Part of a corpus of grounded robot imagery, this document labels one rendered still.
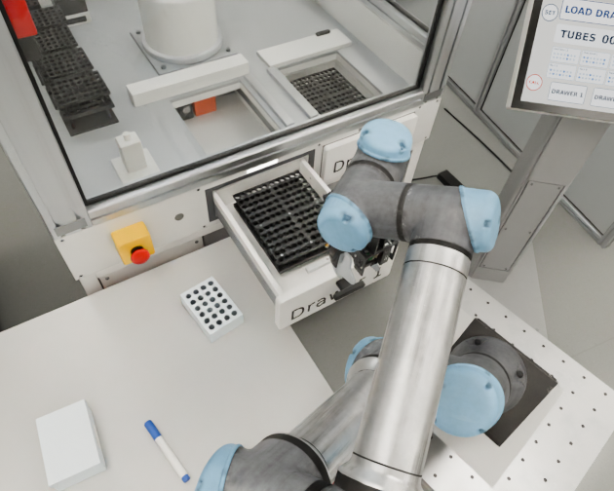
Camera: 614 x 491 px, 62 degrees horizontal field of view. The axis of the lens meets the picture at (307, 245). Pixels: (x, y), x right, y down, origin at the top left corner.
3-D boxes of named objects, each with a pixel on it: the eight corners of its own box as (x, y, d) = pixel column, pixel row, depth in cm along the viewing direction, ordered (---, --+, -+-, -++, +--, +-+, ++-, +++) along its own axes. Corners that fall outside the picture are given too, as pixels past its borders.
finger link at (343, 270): (342, 300, 95) (355, 270, 88) (325, 278, 98) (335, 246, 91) (356, 294, 96) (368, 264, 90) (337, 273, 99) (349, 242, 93)
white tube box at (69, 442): (107, 470, 93) (99, 462, 89) (57, 493, 90) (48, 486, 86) (92, 408, 100) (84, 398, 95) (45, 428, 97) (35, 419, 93)
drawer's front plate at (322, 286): (389, 274, 116) (399, 245, 107) (279, 330, 106) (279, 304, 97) (384, 269, 117) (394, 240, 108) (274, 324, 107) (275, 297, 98)
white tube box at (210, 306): (244, 322, 113) (243, 314, 110) (211, 343, 109) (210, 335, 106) (213, 284, 118) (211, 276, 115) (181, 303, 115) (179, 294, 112)
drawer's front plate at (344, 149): (409, 147, 143) (418, 115, 134) (323, 181, 133) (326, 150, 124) (405, 143, 144) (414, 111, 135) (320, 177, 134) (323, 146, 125)
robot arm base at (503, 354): (544, 370, 96) (539, 382, 87) (496, 428, 100) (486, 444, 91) (476, 320, 102) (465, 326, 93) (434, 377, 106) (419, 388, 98)
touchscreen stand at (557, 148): (545, 345, 200) (732, 151, 119) (431, 326, 202) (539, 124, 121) (529, 245, 230) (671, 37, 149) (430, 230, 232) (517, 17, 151)
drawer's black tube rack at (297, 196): (345, 249, 117) (349, 232, 112) (279, 281, 111) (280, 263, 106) (296, 188, 128) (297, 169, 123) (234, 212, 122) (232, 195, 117)
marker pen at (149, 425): (191, 478, 93) (190, 476, 92) (183, 484, 92) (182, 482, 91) (151, 421, 99) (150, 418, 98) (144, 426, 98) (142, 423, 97)
